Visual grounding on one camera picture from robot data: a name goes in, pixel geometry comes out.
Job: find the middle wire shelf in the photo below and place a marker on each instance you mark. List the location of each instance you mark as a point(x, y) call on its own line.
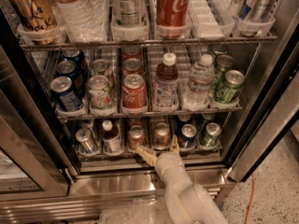
point(91, 115)

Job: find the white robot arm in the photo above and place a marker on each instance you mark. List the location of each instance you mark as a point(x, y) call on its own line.
point(186, 202)

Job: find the brown tea bottle middle shelf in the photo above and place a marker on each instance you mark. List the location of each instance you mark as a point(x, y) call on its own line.
point(166, 81)

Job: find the rear red Coke can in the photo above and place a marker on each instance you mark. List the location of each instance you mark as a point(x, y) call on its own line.
point(129, 53)

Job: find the blue can bottom shelf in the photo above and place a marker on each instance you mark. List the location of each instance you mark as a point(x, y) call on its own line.
point(186, 136)

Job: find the clear water bottle top shelf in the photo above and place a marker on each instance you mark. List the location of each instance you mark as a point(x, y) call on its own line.
point(84, 19)

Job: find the red coke can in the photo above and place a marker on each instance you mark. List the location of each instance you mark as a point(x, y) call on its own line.
point(134, 91)
point(129, 53)
point(132, 66)

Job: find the clear water bottle shelf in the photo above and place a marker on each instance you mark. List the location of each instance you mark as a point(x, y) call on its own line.
point(84, 19)
point(200, 79)

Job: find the left glass fridge door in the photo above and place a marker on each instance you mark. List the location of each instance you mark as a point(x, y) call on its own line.
point(32, 174)

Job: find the clear plastic bin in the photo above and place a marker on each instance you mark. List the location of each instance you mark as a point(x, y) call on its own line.
point(139, 212)

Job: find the front red Coke can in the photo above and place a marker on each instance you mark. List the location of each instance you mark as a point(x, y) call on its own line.
point(134, 91)

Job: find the silver can bottom shelf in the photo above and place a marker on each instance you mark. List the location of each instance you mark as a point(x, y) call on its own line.
point(85, 137)

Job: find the rear blue Pepsi can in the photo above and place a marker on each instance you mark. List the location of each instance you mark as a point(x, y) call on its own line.
point(78, 57)

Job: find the front green can middle shelf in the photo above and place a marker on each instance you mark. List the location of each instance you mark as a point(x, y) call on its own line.
point(229, 87)

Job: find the La Croix orange can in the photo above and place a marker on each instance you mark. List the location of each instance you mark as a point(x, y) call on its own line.
point(36, 17)

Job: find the red Coca-Cola bottle top shelf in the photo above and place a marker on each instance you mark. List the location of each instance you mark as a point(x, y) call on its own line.
point(171, 17)

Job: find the front blue Pepsi can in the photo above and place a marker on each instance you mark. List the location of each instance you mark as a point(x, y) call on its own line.
point(64, 93)

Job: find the blue silver can top shelf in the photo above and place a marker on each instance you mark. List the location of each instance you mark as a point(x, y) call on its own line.
point(252, 17)

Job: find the middle blue Pepsi can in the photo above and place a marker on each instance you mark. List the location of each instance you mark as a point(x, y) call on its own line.
point(69, 69)

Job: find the middle red Coke can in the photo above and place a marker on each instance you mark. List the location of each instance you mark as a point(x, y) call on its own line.
point(132, 66)

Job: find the front white green can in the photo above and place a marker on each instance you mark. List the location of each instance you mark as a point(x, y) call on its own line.
point(100, 92)

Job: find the rear white green can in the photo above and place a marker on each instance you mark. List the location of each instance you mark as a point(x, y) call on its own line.
point(103, 67)

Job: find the orange can shelf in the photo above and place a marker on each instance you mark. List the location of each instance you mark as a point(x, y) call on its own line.
point(136, 136)
point(161, 136)

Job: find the small tea bottle bottom shelf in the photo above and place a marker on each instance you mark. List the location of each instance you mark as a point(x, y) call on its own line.
point(111, 136)

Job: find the clear water bottle middle shelf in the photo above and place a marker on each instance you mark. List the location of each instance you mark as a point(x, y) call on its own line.
point(200, 79)

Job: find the rear green can middle shelf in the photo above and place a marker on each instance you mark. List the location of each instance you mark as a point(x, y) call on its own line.
point(219, 49)

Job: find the empty white shelf tray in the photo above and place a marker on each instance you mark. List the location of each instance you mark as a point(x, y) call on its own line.
point(211, 19)

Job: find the top wire shelf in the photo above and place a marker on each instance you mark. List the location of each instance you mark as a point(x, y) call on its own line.
point(149, 43)

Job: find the right fridge door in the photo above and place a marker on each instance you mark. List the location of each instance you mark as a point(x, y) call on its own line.
point(269, 99)

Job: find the green can bottom shelf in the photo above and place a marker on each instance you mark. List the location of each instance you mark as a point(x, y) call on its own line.
point(210, 135)

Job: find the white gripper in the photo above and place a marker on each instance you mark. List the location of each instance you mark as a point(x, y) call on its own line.
point(167, 163)

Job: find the green can shelf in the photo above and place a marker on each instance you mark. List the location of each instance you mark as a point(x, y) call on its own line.
point(223, 63)
point(210, 135)
point(219, 49)
point(229, 87)

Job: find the white green can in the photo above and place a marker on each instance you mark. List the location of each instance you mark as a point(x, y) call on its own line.
point(103, 67)
point(100, 92)

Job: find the blue pepsi can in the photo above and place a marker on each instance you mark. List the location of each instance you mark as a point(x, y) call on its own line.
point(69, 69)
point(78, 57)
point(64, 93)

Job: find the wire shelf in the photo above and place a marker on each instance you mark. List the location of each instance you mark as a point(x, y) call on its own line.
point(91, 115)
point(149, 43)

